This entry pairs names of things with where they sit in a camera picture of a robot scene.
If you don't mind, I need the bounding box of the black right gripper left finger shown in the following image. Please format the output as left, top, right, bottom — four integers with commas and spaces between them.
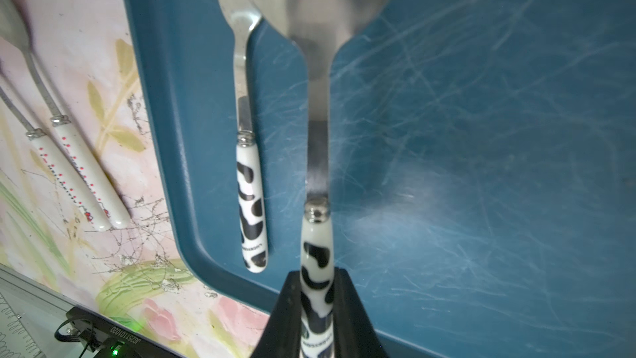
251, 271, 301, 358

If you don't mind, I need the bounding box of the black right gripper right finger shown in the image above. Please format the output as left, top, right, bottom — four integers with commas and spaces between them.
334, 268, 389, 358

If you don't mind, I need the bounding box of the white Hello Kitty fork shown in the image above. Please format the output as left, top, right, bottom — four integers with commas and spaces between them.
1, 89, 112, 231

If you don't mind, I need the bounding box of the cow pattern spoon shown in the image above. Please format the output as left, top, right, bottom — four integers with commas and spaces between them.
252, 0, 389, 357

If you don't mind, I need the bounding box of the cow pattern fork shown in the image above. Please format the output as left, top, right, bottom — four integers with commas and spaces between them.
218, 0, 268, 273

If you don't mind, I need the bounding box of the white Hello Kitty spoon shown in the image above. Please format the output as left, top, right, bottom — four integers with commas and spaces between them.
1, 0, 132, 229

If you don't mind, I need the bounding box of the teal plastic tray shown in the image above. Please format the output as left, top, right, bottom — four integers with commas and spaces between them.
124, 0, 635, 357

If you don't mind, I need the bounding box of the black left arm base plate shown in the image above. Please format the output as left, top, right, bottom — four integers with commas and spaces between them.
54, 306, 181, 358

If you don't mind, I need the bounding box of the aluminium mounting rail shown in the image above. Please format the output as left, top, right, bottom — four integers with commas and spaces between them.
1, 265, 84, 357

